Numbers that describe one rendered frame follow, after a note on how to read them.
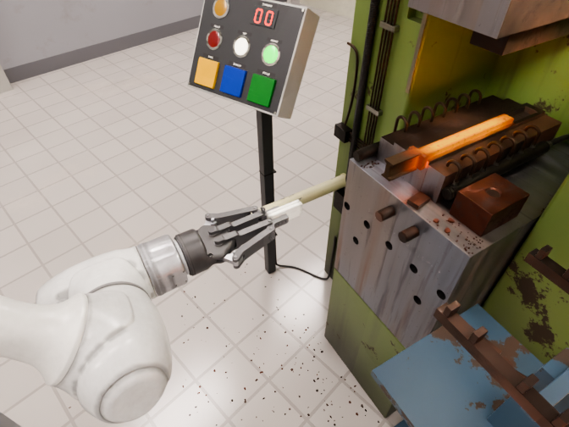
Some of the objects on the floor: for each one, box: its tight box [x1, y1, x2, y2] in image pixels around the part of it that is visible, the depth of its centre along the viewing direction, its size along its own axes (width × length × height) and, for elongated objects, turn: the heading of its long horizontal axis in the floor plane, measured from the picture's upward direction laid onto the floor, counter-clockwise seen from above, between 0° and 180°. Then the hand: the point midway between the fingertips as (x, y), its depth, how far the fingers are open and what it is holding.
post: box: [256, 110, 276, 274], centre depth 149 cm, size 4×4×108 cm
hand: (284, 213), depth 72 cm, fingers closed
